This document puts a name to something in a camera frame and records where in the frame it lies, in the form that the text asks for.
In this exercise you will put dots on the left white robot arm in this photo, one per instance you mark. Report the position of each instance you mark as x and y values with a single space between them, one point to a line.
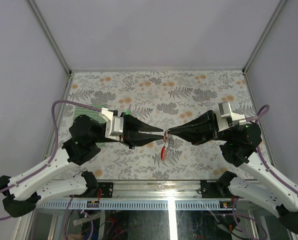
37 185

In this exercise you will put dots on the red handled metal key tool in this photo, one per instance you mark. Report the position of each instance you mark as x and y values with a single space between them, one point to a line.
164 151

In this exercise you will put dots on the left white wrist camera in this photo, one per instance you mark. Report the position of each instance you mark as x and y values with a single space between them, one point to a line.
114 124

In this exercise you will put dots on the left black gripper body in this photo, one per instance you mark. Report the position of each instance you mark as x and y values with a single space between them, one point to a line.
125 134

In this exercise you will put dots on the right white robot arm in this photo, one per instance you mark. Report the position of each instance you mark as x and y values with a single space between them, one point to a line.
242 137

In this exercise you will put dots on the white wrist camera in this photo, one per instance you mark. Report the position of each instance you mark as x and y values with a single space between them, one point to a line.
114 124
226 118

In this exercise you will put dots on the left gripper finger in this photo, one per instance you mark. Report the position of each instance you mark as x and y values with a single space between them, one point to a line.
135 125
139 139

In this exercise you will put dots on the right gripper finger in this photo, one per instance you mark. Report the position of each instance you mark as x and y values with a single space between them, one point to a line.
195 138
196 125

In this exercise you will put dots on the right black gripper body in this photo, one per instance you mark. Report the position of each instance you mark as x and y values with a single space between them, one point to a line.
217 134

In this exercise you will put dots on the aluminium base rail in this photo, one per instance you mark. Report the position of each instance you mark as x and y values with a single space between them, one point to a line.
150 195

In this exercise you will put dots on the green striped cloth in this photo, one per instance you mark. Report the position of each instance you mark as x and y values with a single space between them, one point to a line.
92 114

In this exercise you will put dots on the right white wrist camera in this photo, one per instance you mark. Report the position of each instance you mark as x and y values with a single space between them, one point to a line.
226 118

